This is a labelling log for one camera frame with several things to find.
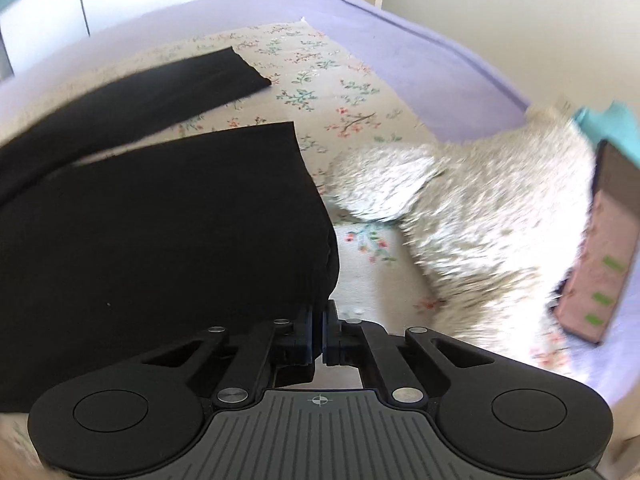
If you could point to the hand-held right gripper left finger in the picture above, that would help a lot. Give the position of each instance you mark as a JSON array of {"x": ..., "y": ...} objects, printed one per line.
[{"x": 311, "y": 336}]

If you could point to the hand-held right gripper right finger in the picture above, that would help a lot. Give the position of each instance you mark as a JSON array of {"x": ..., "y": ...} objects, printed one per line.
[{"x": 326, "y": 336}]

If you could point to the black pants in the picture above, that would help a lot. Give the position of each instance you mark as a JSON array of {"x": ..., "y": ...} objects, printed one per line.
[{"x": 150, "y": 235}]

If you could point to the white fluffy plush toy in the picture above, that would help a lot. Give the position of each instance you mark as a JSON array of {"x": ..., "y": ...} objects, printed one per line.
[{"x": 500, "y": 210}]

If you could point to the floral printed blanket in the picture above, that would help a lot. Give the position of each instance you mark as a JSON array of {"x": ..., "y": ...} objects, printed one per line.
[{"x": 325, "y": 85}]

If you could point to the pink cardboard box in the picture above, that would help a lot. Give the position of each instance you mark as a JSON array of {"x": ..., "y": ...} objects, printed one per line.
[{"x": 600, "y": 270}]

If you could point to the purple bed sheet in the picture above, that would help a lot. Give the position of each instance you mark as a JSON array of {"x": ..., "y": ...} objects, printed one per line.
[{"x": 400, "y": 45}]

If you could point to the teal cloth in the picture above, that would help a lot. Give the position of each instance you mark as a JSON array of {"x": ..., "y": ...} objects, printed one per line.
[{"x": 612, "y": 125}]

